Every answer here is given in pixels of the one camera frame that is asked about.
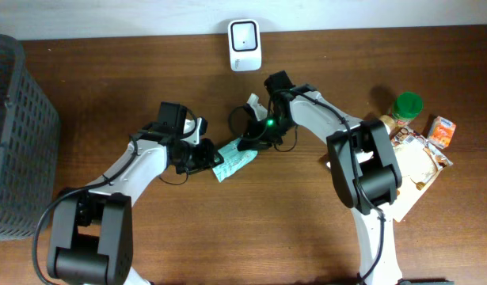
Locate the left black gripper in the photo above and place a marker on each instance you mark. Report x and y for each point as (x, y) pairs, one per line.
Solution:
(206, 157)

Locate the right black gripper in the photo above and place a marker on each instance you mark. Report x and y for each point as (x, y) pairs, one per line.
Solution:
(256, 129)

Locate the teal wipes packet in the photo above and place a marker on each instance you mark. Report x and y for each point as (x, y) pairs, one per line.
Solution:
(234, 160)

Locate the white cream tube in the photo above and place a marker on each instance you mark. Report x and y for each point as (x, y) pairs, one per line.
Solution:
(389, 125)

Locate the green round item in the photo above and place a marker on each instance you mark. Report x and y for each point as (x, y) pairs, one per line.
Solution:
(406, 108)

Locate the beige brown snack bag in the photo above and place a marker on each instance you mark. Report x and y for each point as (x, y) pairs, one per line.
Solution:
(420, 163)

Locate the small orange white box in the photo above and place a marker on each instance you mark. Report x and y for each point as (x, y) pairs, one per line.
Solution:
(441, 132)

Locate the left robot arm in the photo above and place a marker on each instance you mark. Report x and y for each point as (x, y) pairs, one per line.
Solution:
(91, 238)

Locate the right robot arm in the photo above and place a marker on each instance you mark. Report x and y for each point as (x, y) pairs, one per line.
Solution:
(363, 166)

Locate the white barcode scanner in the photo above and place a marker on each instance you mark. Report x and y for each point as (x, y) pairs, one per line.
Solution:
(244, 42)

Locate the grey plastic mesh basket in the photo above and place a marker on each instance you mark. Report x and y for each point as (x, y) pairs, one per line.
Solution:
(29, 144)

